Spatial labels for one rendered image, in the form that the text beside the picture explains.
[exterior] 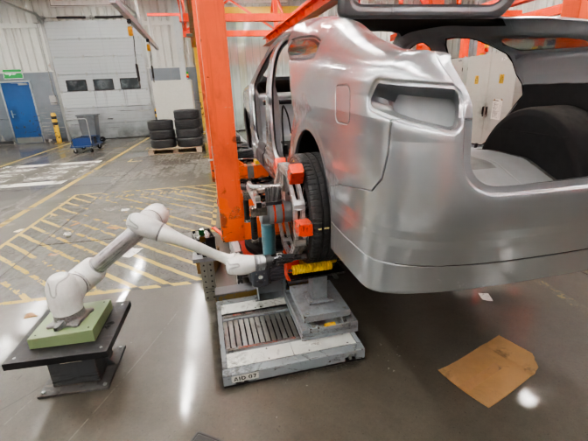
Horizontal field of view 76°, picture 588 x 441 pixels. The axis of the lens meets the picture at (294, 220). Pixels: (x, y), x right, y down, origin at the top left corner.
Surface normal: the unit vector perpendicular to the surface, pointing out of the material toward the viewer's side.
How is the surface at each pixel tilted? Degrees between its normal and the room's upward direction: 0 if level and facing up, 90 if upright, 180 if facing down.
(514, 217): 96
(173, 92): 90
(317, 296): 90
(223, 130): 90
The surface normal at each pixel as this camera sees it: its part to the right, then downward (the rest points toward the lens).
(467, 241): 0.02, 0.58
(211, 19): 0.24, 0.32
